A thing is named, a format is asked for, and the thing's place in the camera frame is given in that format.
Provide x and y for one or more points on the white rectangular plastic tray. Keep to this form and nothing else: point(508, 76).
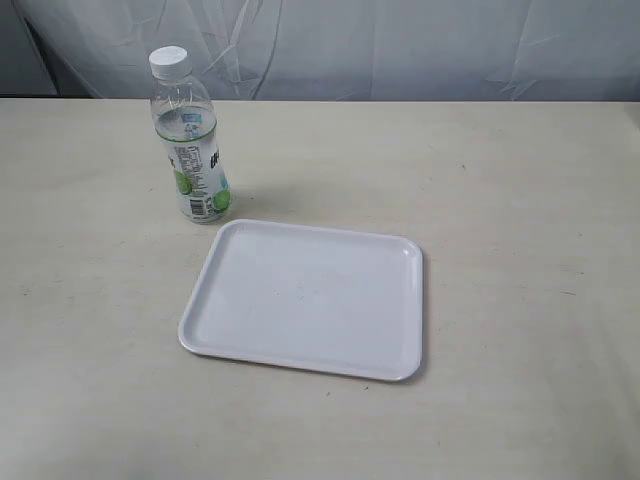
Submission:
point(309, 298)

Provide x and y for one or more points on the clear plastic bottle white cap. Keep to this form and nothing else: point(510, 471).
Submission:
point(185, 121)

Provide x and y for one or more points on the white wrinkled backdrop cloth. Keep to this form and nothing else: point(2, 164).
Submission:
point(328, 50)

